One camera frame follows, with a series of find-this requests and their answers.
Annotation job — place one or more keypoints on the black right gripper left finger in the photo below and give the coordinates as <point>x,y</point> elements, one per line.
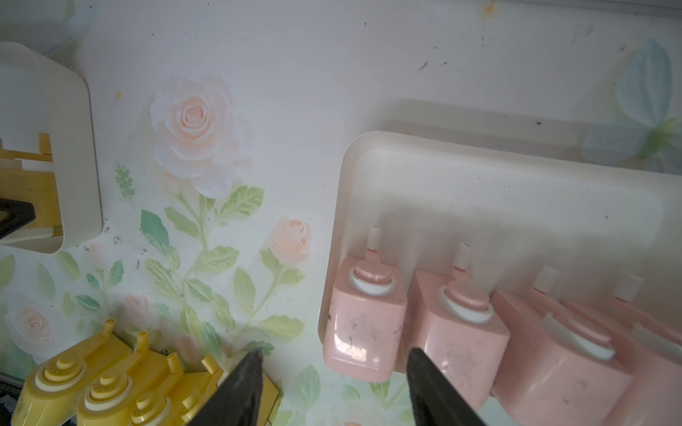
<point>237,401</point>

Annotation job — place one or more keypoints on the white right storage tray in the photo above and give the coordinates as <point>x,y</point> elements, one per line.
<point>519,212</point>

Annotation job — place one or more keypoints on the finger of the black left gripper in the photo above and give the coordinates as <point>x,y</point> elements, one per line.
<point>15,214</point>

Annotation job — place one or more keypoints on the white left storage tray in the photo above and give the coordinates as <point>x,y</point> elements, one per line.
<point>38,95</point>

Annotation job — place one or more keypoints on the white storage tray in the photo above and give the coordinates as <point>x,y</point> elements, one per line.
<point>38,95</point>
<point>519,212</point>

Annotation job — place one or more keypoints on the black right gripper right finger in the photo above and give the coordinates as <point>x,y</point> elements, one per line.
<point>435,402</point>

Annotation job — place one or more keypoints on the pink pencil sharpener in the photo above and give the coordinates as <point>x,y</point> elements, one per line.
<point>456,326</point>
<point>649,348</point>
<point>558,368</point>
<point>366,316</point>

